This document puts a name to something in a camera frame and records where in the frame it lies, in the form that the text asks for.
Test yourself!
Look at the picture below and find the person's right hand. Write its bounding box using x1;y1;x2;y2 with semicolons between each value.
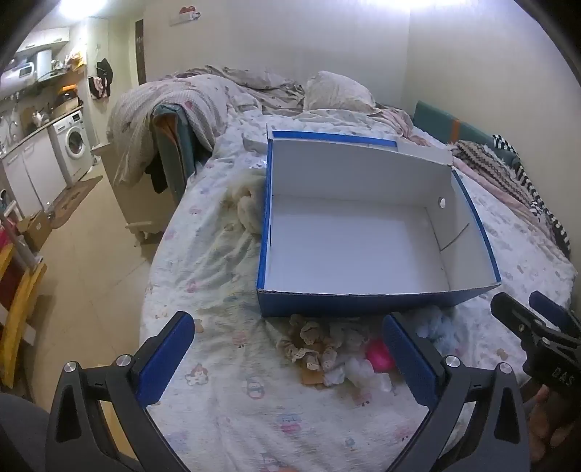
527;384;580;464

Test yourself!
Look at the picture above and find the pink round toy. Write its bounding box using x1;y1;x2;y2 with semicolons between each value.
365;339;396;374

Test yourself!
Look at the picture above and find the white water heater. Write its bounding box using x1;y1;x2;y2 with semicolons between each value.
36;49;52;82

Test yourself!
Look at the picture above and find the grey striped duvet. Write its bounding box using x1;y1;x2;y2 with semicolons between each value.
106;64;306;188

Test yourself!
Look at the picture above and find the white kitchen cabinet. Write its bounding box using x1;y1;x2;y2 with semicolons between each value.
1;130;67;217

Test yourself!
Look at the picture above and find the white washing machine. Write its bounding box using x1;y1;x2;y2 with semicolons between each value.
48;110;93;187

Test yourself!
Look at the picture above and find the beige lace scrunchie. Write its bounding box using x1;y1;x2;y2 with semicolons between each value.
277;315;369;373

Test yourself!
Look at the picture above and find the brown door mat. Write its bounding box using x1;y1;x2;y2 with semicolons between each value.
49;176;102;229

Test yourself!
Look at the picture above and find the white pillow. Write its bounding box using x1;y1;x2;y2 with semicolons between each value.
303;71;376;114

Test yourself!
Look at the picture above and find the blue white cardboard box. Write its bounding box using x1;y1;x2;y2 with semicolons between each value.
256;129;501;318

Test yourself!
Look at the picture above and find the light blue fluffy scrunchie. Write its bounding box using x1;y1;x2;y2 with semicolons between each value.
412;306;458;355

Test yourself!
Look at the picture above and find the brown knitted blanket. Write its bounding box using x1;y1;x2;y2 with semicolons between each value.
450;141;548;223

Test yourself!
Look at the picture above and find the teal sofa headboard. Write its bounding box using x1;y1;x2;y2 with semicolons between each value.
413;100;520;167

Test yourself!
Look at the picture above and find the black white striped cloth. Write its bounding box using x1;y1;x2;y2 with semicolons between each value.
491;135;571;259

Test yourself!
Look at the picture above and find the beige bedside cabinet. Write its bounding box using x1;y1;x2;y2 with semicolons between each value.
92;143;176;243

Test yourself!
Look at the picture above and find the orange cardboard tube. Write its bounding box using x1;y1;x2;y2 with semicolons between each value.
300;360;324;386

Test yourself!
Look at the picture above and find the cardboard box on floor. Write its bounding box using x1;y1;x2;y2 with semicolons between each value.
17;211;52;253

